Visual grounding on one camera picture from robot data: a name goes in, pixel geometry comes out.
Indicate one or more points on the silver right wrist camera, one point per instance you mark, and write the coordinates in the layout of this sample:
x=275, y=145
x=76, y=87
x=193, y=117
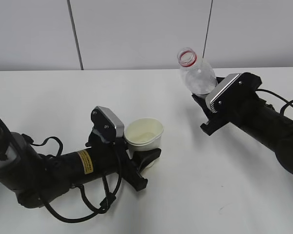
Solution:
x=231, y=89

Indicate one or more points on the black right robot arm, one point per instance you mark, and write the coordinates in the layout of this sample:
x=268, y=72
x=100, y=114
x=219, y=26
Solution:
x=274, y=130

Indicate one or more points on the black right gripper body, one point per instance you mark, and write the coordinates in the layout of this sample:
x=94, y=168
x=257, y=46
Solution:
x=237, y=114

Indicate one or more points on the clear water bottle red label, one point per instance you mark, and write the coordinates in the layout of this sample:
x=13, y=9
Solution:
x=196, y=73

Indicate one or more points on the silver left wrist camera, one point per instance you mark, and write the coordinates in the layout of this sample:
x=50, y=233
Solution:
x=106, y=124

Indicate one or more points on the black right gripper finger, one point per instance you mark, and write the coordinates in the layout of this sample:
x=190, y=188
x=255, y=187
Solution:
x=201, y=102
x=219, y=79

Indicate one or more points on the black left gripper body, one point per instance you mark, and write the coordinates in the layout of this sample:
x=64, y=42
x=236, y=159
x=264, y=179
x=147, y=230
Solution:
x=119, y=157

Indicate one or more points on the white paper cup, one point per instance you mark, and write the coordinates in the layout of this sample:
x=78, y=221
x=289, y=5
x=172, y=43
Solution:
x=143, y=135

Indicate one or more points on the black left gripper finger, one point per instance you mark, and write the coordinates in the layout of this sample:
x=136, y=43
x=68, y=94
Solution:
x=145, y=159

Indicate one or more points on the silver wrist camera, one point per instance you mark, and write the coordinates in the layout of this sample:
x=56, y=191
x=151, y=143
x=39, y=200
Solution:
x=231, y=89
x=106, y=124

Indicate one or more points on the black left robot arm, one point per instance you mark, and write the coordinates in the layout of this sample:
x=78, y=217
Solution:
x=36, y=178

